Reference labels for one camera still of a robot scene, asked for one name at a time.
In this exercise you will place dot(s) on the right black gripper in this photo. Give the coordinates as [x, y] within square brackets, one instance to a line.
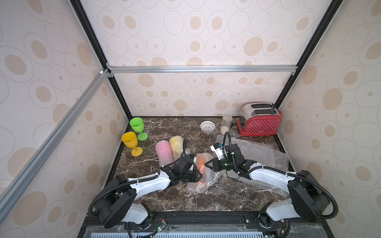
[220, 163]

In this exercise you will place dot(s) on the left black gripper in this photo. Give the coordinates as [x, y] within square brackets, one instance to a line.
[196, 176]

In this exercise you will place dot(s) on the clear bubble wrap sheet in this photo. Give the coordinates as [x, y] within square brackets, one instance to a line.
[265, 155]

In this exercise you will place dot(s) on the orange bubble glass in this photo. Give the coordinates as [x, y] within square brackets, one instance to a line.
[209, 177]

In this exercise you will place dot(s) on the yellow bubble glass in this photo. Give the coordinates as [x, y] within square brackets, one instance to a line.
[176, 145]

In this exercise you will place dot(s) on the beige bubble glass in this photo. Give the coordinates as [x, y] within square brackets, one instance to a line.
[131, 141]

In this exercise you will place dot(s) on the green wine glass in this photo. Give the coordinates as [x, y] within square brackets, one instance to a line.
[137, 125]

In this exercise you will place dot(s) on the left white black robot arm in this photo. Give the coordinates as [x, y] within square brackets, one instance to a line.
[115, 203]

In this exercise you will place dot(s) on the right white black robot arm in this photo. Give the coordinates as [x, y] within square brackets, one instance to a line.
[308, 199]

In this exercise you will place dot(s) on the pink bubble wrapped glass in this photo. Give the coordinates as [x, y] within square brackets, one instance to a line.
[164, 153]

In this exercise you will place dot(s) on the clear jar with powder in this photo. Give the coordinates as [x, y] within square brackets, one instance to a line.
[226, 124]

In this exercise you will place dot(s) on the white sink strainer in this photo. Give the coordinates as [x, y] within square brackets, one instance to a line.
[207, 127]

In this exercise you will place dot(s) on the red toaster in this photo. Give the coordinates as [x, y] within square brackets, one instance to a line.
[259, 119]

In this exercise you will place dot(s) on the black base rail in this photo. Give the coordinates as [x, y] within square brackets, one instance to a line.
[207, 225]

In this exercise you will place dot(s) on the horizontal aluminium rail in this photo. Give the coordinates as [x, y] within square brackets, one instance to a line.
[203, 69]

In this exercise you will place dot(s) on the left diagonal aluminium rail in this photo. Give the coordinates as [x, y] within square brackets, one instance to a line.
[39, 158]

